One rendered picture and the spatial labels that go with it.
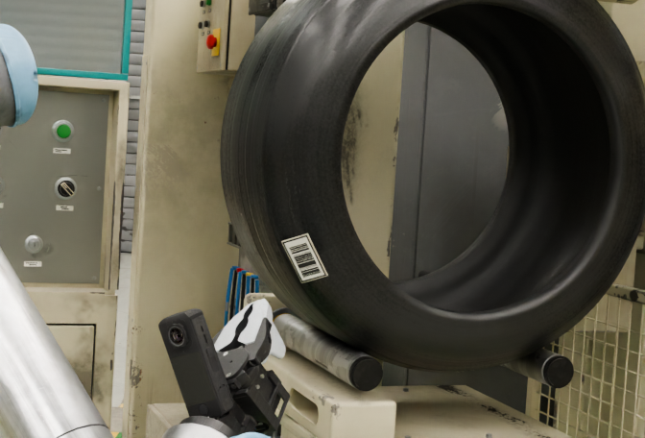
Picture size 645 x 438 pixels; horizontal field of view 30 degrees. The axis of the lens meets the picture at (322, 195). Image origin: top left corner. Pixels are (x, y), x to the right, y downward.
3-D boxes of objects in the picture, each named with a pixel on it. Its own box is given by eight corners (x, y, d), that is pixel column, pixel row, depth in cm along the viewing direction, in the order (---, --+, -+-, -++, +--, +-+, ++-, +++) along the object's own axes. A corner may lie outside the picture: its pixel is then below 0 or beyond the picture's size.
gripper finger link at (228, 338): (262, 334, 143) (237, 391, 136) (236, 299, 140) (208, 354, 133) (283, 328, 141) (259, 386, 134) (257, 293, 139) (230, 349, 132)
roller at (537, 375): (429, 328, 193) (448, 307, 194) (446, 347, 195) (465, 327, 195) (539, 373, 161) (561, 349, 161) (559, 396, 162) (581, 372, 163)
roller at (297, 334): (300, 333, 186) (274, 346, 185) (290, 307, 185) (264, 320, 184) (389, 382, 153) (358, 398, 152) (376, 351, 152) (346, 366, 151)
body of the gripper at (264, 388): (240, 402, 137) (203, 485, 128) (199, 350, 133) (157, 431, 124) (295, 390, 133) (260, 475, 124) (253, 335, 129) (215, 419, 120)
